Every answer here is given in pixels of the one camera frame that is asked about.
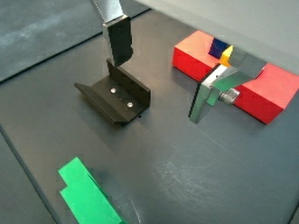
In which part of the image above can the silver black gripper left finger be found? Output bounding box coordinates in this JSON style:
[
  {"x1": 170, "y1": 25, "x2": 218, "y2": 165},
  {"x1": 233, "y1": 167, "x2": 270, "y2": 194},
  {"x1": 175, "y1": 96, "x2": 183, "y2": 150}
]
[{"x1": 90, "y1": 0, "x2": 134, "y2": 67}]

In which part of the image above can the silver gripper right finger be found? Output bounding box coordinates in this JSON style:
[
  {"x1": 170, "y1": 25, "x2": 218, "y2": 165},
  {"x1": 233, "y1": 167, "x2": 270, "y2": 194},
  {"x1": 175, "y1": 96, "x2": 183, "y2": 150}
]
[{"x1": 189, "y1": 48, "x2": 268, "y2": 123}]

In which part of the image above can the green U-shaped block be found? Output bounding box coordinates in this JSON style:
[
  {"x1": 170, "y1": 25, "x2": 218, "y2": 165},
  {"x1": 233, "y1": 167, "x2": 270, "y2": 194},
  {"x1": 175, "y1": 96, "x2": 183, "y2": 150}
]
[{"x1": 59, "y1": 157, "x2": 127, "y2": 224}]

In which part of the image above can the red base board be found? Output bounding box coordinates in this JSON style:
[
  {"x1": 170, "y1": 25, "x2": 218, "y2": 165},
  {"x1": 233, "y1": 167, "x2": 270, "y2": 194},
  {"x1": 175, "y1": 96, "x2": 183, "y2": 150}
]
[{"x1": 173, "y1": 31, "x2": 299, "y2": 124}]

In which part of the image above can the yellow long bar block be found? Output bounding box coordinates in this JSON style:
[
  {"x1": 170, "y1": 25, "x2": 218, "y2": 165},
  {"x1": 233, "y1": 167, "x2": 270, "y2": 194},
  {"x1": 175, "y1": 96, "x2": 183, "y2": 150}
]
[{"x1": 220, "y1": 45, "x2": 234, "y2": 67}]

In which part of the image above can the dark blue post block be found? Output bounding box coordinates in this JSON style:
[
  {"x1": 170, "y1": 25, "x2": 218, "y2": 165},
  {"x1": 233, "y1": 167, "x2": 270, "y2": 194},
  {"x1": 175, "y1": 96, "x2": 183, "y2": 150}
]
[{"x1": 210, "y1": 38, "x2": 230, "y2": 59}]

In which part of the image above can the black metal bracket holder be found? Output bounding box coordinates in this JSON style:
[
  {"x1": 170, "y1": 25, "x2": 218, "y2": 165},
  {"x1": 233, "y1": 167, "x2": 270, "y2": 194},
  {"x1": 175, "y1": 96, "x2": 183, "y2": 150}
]
[{"x1": 75, "y1": 59, "x2": 151, "y2": 126}]

